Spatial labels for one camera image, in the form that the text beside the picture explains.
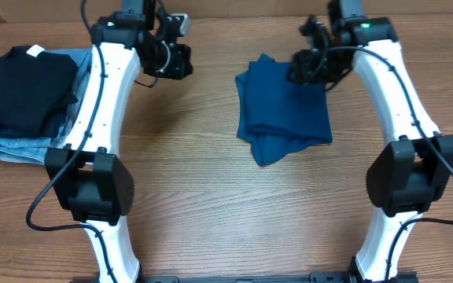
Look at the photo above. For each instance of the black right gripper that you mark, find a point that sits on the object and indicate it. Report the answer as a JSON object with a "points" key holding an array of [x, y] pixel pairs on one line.
{"points": [[307, 67]]}

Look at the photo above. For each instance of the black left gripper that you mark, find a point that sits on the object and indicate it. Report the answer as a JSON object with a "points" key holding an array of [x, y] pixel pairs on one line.
{"points": [[175, 63]]}

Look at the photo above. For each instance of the blue polo shirt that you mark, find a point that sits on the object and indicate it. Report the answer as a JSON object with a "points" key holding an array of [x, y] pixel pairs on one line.
{"points": [[278, 117]]}

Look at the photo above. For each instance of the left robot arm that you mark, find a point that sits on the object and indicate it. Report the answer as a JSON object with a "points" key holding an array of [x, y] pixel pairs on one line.
{"points": [[86, 172]]}

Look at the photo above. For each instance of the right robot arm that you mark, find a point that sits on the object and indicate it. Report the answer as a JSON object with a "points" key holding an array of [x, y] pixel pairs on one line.
{"points": [[414, 166]]}

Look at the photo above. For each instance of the folded dark blue garment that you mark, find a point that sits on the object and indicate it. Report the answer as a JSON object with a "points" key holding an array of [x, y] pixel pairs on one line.
{"points": [[49, 128]]}

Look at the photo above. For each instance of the folded black shirt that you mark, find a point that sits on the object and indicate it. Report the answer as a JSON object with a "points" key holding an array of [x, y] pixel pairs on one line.
{"points": [[31, 85]]}

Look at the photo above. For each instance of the folded light blue jeans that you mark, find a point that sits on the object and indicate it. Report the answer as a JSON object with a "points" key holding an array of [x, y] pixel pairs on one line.
{"points": [[33, 150]]}

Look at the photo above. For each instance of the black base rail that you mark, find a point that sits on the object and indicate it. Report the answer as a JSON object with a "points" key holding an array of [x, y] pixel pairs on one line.
{"points": [[314, 277]]}

